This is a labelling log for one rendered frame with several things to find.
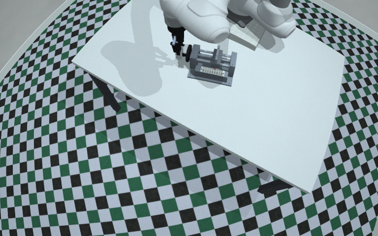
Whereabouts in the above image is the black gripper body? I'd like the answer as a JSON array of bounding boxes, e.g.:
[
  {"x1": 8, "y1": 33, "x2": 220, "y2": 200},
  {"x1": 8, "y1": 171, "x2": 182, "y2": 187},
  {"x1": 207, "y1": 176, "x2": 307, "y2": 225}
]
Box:
[{"x1": 167, "y1": 26, "x2": 186, "y2": 40}]

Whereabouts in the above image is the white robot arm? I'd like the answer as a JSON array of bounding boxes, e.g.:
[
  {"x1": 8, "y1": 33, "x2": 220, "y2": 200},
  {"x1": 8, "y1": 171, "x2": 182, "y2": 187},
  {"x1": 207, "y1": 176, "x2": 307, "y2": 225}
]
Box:
[{"x1": 159, "y1": 0, "x2": 296, "y2": 44}]

